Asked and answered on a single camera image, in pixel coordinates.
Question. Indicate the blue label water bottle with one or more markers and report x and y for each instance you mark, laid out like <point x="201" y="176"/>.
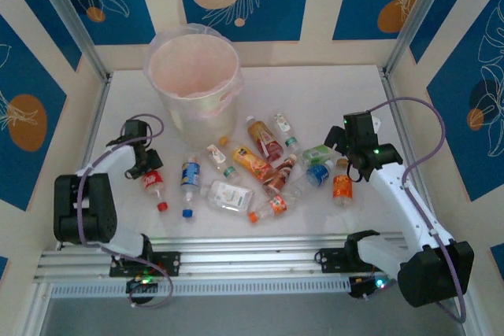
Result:
<point x="317" y="175"/>

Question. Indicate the red label cola bottle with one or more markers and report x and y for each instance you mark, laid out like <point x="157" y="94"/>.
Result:
<point x="153" y="184"/>

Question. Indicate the orange cap orange label bottle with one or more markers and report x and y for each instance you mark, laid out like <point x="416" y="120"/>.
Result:
<point x="275" y="205"/>

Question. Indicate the white plastic bin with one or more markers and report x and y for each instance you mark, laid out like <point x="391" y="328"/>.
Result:
<point x="201" y="115"/>

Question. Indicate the stubby orange label bottle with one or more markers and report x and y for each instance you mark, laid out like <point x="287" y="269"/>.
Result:
<point x="342" y="186"/>

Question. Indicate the blue label blue cap bottle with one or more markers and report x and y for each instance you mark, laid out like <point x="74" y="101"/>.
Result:
<point x="190" y="174"/>

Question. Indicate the orange juice bottle yellow cap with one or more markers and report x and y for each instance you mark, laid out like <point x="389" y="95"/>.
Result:
<point x="248" y="161"/>

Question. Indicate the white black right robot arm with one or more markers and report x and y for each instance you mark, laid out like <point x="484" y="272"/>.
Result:
<point x="409" y="210"/>

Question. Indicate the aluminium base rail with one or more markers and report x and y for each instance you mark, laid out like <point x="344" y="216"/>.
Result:
<point x="244" y="257"/>

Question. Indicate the gold red label bottle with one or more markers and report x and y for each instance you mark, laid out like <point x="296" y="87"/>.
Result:
<point x="264" y="137"/>

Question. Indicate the aluminium frame post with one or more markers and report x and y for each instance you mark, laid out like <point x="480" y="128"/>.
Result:
<point x="71" y="17"/>
<point x="419" y="17"/>

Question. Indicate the controller board with LEDs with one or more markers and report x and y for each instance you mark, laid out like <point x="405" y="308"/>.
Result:
<point x="366" y="284"/>
<point x="141" y="285"/>

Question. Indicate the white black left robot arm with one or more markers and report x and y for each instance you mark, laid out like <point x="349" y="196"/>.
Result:
<point x="84" y="210"/>

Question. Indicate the brown label bottle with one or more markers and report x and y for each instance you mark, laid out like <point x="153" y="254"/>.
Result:
<point x="281" y="176"/>

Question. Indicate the clear bottle white green label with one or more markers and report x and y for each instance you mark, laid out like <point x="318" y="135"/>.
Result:
<point x="216" y="153"/>
<point x="282" y="123"/>

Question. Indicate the aluminium table side rail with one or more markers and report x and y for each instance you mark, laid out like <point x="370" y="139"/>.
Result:
<point x="388" y="84"/>
<point x="98" y="108"/>

